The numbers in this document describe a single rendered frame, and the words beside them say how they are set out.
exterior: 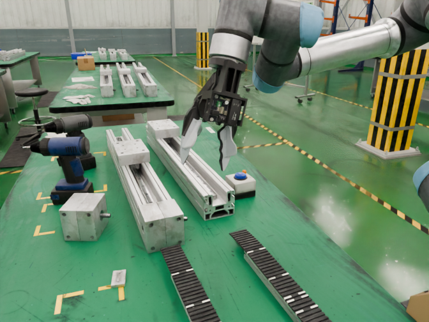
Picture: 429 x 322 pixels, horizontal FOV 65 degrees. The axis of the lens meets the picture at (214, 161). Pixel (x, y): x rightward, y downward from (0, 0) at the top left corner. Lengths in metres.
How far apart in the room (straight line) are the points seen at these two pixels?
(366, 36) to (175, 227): 0.65
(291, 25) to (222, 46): 0.13
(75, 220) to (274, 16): 0.70
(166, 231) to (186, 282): 0.17
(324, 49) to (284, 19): 0.19
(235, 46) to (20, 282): 0.70
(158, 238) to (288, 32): 0.57
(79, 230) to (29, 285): 0.18
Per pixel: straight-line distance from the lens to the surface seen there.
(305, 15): 0.68
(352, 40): 0.87
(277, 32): 0.67
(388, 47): 0.94
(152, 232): 0.89
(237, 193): 1.14
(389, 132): 4.06
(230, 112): 0.62
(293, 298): 0.76
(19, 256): 1.02
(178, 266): 0.82
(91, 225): 0.98
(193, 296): 0.74
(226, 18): 0.66
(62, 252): 0.99
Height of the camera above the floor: 1.33
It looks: 22 degrees down
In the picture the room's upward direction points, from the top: straight up
